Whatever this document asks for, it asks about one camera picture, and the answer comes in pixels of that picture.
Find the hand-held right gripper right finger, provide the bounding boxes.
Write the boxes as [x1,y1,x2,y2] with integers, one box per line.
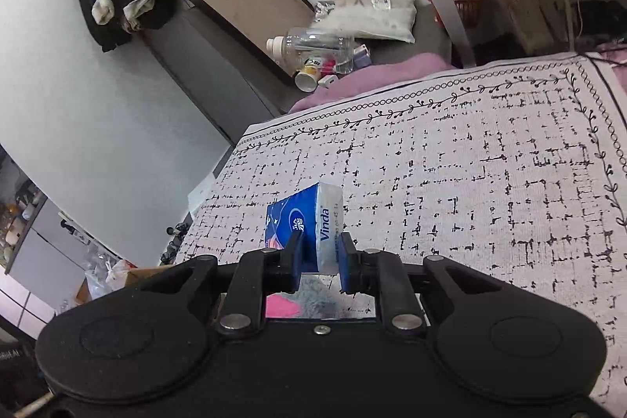
[338,232,500,331]

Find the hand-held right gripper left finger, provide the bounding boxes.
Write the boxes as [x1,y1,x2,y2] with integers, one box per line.
[138,230,306,335]

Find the blue tissue pack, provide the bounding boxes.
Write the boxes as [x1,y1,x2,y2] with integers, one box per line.
[265,182,344,276]

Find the pink fluffy object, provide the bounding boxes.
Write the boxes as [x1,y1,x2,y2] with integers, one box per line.
[265,276,344,319]

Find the white black-patterned blanket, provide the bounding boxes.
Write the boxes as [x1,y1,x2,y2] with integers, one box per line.
[172,52,627,418]

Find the cardboard box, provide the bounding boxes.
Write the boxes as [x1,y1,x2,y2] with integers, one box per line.
[74,265,173,304]

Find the white paper cup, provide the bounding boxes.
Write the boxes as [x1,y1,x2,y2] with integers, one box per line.
[294,66,322,92]

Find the white plastic bag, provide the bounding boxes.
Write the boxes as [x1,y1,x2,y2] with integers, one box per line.
[86,254,135,299]

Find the pink blanket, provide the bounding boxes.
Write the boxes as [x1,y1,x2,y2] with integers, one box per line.
[289,52,454,114]

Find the clear plastic bottle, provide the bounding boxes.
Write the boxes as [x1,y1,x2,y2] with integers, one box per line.
[266,27,355,75]

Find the brown framed board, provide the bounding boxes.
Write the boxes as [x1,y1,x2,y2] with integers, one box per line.
[183,0,315,87]

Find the grey cabinet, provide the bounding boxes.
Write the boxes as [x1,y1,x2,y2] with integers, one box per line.
[0,144,94,326]

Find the white pillow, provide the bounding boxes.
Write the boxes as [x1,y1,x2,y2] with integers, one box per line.
[311,0,418,44]

